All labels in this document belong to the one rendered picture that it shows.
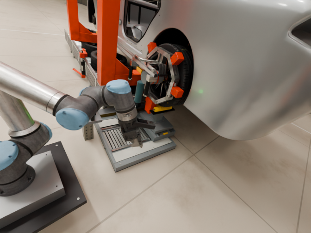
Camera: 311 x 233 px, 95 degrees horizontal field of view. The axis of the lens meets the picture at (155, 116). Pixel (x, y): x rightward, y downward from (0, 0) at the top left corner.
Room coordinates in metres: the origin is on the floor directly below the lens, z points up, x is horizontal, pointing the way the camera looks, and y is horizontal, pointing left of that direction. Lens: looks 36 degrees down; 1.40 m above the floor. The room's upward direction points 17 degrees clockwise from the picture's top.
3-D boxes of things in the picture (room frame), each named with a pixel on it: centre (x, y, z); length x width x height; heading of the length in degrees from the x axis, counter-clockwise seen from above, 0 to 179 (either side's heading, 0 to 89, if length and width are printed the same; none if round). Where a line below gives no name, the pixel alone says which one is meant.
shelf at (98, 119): (1.11, 0.69, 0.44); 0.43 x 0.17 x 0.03; 44
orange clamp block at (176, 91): (1.24, -0.12, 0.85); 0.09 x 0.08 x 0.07; 44
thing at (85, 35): (3.21, 1.80, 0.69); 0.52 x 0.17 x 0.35; 134
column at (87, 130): (1.13, 0.71, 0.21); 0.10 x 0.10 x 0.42; 44
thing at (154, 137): (1.58, -0.03, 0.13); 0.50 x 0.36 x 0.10; 44
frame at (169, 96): (1.46, 0.10, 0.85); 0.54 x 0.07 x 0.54; 44
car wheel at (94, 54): (2.69, 1.17, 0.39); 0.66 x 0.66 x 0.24
